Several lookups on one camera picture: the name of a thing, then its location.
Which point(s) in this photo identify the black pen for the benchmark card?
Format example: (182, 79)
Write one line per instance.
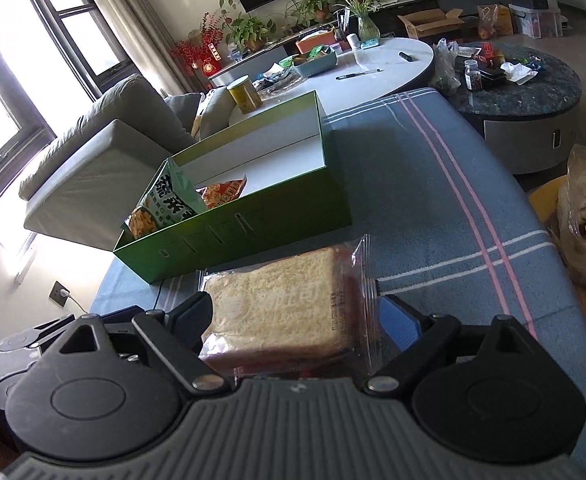
(359, 74)

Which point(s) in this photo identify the blue striped tablecloth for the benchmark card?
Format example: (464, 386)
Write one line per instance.
(423, 185)

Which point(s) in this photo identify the yellow stool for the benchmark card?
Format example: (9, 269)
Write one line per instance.
(545, 200)

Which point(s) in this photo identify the spider plant in glass vase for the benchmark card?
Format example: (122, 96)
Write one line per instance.
(367, 27)

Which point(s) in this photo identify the wall socket with plug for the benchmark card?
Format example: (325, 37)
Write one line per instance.
(59, 294)

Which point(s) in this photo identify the glass jar with dark contents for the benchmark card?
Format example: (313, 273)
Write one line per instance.
(472, 77)

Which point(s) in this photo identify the dark round side table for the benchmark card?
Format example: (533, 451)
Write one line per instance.
(528, 105)

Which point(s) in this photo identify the orange tissue box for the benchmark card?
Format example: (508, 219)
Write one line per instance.
(315, 42)

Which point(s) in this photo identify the yellow can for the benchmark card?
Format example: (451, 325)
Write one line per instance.
(245, 94)

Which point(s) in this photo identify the grey sofa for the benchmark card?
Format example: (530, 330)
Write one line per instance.
(98, 175)

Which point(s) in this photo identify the green cardboard box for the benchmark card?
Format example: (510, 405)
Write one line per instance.
(253, 220)

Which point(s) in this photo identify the dark framed window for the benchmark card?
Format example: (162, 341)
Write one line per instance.
(33, 35)

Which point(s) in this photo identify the blue plastic basket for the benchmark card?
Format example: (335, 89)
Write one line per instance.
(318, 66)

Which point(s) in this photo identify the beige curtain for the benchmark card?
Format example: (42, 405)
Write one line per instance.
(138, 25)

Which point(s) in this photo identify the open cardboard box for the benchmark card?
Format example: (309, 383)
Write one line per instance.
(430, 25)

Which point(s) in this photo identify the clear plastic bag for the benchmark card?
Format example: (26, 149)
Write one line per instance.
(445, 67)

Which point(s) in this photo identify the clear storage box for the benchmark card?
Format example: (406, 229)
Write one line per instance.
(535, 22)

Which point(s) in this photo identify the red berry decoration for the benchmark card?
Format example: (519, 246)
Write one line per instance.
(198, 50)

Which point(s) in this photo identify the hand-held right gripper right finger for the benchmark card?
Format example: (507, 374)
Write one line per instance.
(398, 321)

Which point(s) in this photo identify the grey television cabinet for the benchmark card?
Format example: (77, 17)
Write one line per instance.
(268, 57)

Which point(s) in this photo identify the white cup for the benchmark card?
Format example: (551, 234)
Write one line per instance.
(354, 41)

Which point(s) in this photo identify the orange snack bag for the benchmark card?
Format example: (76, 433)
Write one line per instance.
(223, 193)

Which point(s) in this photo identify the white oval coffee table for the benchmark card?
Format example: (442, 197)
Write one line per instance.
(373, 87)

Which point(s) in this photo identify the white crumpled tissue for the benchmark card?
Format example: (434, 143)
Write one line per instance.
(518, 72)

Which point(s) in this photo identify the green snack bag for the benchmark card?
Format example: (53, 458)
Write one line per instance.
(165, 205)

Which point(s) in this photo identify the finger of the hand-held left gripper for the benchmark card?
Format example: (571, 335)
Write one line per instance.
(53, 329)

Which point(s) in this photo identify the potted green plant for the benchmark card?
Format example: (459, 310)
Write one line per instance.
(248, 32)
(315, 5)

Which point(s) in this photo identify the clear-wrapped bread packet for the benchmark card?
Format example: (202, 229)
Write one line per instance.
(283, 305)

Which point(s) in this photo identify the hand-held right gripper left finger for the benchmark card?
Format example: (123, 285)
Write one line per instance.
(193, 312)

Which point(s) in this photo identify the black remote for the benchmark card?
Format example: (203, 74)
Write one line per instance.
(407, 56)

